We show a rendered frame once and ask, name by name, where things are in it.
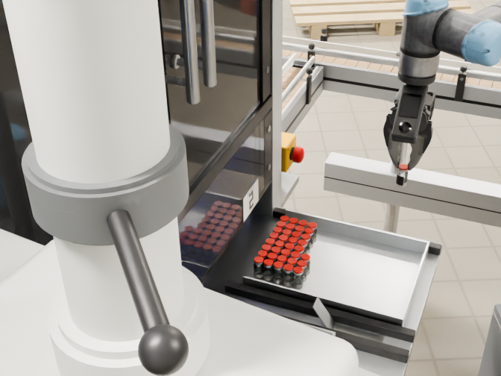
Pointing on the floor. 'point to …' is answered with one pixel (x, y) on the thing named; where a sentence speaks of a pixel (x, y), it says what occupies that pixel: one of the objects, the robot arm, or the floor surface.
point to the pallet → (355, 13)
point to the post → (272, 195)
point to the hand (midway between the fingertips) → (402, 165)
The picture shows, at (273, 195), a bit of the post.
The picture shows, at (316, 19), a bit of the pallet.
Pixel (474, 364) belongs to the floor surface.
